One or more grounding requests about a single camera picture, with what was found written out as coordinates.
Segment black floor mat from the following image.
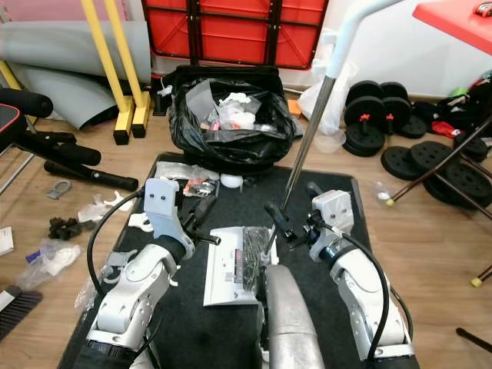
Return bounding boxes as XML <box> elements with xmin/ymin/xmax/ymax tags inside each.
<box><xmin>58</xmin><ymin>152</ymin><xmax>420</xmax><ymax>369</ymax></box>

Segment flat clear screw packet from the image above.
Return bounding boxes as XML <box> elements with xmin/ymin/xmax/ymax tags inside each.
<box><xmin>184</xmin><ymin>179</ymin><xmax>218</xmax><ymax>198</ymax></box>

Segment small white ball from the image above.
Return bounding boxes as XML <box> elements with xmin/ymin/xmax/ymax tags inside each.
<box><xmin>220</xmin><ymin>174</ymin><xmax>243</xmax><ymax>190</ymax></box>

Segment long clear plastic packet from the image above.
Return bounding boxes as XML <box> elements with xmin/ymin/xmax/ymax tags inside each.
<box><xmin>154</xmin><ymin>161</ymin><xmax>220</xmax><ymax>182</ymax></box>

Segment clear plastic cup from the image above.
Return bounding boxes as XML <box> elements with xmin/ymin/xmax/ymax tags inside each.
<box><xmin>315</xmin><ymin>127</ymin><xmax>348</xmax><ymax>155</ymax></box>

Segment black trash bag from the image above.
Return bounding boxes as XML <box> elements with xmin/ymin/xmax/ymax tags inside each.
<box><xmin>168</xmin><ymin>65</ymin><xmax>297</xmax><ymax>171</ymax></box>

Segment black dumbbell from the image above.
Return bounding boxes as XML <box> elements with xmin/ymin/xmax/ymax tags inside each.
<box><xmin>377</xmin><ymin>81</ymin><xmax>416</xmax><ymax>139</ymax></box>
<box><xmin>344</xmin><ymin>96</ymin><xmax>389</xmax><ymax>158</ymax></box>

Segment black weight plate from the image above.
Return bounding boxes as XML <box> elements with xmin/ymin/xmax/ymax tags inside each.
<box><xmin>381</xmin><ymin>146</ymin><xmax>427</xmax><ymax>181</ymax></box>
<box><xmin>427</xmin><ymin>161</ymin><xmax>492</xmax><ymax>207</ymax></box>
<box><xmin>409</xmin><ymin>141</ymin><xmax>458</xmax><ymax>176</ymax></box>

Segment silver right robot leg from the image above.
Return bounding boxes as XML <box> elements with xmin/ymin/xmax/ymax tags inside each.
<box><xmin>258</xmin><ymin>264</ymin><xmax>327</xmax><ymax>369</ymax></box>

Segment white plastic bag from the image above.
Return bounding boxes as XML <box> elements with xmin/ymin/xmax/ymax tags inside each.
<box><xmin>298</xmin><ymin>65</ymin><xmax>354</xmax><ymax>135</ymax></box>

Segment crumpled white paper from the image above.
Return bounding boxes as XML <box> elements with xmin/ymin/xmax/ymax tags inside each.
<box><xmin>219</xmin><ymin>92</ymin><xmax>258</xmax><ymax>130</ymax></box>

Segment small black plastic parts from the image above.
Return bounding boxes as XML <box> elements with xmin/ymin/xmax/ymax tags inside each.
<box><xmin>48</xmin><ymin>217</ymin><xmax>81</xmax><ymax>239</ymax></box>

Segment clear bag with white part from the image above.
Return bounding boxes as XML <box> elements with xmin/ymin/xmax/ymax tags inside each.
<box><xmin>18</xmin><ymin>238</ymin><xmax>76</xmax><ymax>289</ymax></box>

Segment red cloth item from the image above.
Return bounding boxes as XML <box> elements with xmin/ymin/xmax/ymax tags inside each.
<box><xmin>430</xmin><ymin>119</ymin><xmax>460</xmax><ymax>139</ymax></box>

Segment red folded table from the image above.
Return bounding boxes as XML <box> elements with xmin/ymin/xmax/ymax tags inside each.
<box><xmin>142</xmin><ymin>0</ymin><xmax>330</xmax><ymax>70</ymax></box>

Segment black bag pile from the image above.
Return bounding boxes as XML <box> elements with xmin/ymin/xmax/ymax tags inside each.
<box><xmin>415</xmin><ymin>69</ymin><xmax>492</xmax><ymax>143</ymax></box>

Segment small white box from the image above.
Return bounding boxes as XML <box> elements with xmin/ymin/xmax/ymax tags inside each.
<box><xmin>0</xmin><ymin>227</ymin><xmax>14</xmax><ymax>256</ymax></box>

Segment black metal stand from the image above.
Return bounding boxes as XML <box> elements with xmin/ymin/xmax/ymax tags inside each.
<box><xmin>456</xmin><ymin>327</ymin><xmax>492</xmax><ymax>356</ymax></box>

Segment black exercise bench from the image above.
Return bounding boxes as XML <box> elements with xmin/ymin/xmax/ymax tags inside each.
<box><xmin>0</xmin><ymin>86</ymin><xmax>139</xmax><ymax>193</ymax></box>

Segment grey foam mat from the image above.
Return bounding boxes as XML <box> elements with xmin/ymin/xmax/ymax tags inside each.
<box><xmin>0</xmin><ymin>19</ymin><xmax>151</xmax><ymax>131</ymax></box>

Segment red table top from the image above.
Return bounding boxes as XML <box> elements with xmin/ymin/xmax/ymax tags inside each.
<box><xmin>414</xmin><ymin>0</ymin><xmax>492</xmax><ymax>56</ymax></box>

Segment pink foam mat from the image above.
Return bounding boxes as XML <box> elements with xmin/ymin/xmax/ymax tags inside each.
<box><xmin>0</xmin><ymin>0</ymin><xmax>93</xmax><ymax>22</ymax></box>

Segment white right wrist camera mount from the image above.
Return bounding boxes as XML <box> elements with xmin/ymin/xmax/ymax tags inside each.
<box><xmin>311</xmin><ymin>190</ymin><xmax>354</xmax><ymax>254</ymax></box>

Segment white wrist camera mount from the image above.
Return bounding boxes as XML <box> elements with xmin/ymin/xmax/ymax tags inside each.
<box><xmin>144</xmin><ymin>178</ymin><xmax>193</xmax><ymax>248</ymax></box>
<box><xmin>311</xmin><ymin>190</ymin><xmax>354</xmax><ymax>254</ymax></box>

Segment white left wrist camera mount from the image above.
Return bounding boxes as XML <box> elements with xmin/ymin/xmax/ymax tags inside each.
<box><xmin>144</xmin><ymin>178</ymin><xmax>193</xmax><ymax>248</ymax></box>

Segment white plastic ring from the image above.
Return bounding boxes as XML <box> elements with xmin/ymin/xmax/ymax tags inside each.
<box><xmin>128</xmin><ymin>212</ymin><xmax>153</xmax><ymax>231</ymax></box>

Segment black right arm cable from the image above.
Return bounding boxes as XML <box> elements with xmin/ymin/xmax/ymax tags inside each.
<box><xmin>323</xmin><ymin>223</ymin><xmax>393</xmax><ymax>361</ymax></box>

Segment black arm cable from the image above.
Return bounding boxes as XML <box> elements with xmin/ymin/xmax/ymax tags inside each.
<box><xmin>323</xmin><ymin>223</ymin><xmax>393</xmax><ymax>361</ymax></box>
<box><xmin>86</xmin><ymin>188</ymin><xmax>147</xmax><ymax>308</ymax></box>

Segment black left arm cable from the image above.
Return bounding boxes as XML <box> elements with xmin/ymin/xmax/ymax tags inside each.
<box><xmin>86</xmin><ymin>188</ymin><xmax>147</xmax><ymax>308</ymax></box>

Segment yellow metal frame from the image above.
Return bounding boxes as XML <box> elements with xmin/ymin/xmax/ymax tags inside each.
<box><xmin>81</xmin><ymin>0</ymin><xmax>153</xmax><ymax>147</ymax></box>

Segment dark metal table leg frame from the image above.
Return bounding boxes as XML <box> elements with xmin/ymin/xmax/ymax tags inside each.
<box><xmin>386</xmin><ymin>111</ymin><xmax>492</xmax><ymax>289</ymax></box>

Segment grey metal bracket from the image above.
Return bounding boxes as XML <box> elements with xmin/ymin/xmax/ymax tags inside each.
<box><xmin>46</xmin><ymin>179</ymin><xmax>71</xmax><ymax>201</ymax></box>

